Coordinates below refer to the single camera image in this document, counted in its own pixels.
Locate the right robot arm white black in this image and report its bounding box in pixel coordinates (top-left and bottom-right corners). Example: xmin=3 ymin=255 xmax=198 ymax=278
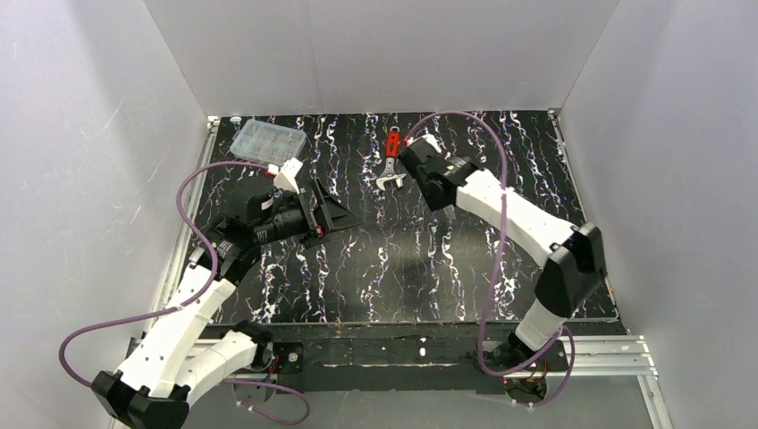
xmin=399 ymin=135 xmax=607 ymax=354

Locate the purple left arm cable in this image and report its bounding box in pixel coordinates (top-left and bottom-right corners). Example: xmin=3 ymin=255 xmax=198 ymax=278
xmin=57 ymin=161 xmax=312 ymax=426

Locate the clear plastic screw box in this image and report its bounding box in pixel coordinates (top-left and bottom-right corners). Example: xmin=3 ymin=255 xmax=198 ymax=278
xmin=230 ymin=120 xmax=306 ymax=166

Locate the black front mounting rail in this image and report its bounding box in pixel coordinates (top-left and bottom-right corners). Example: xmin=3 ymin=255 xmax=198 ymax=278
xmin=215 ymin=320 xmax=623 ymax=395

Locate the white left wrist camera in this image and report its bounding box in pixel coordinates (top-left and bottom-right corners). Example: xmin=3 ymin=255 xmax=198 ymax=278
xmin=266 ymin=158 xmax=303 ymax=195

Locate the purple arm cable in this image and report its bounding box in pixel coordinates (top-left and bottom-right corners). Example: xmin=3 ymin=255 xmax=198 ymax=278
xmin=57 ymin=161 xmax=312 ymax=426
xmin=408 ymin=110 xmax=576 ymax=408

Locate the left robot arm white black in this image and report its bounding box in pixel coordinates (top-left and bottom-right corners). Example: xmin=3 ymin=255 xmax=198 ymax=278
xmin=91 ymin=177 xmax=361 ymax=428

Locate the aluminium table frame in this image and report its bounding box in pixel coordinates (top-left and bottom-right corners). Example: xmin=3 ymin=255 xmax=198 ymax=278
xmin=109 ymin=115 xmax=673 ymax=429

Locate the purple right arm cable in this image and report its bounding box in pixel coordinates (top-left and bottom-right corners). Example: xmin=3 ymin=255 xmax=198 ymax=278
xmin=408 ymin=110 xmax=576 ymax=408

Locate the red handled adjustable wrench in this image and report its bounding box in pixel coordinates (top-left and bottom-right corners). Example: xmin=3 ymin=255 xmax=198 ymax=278
xmin=376 ymin=126 xmax=406 ymax=191

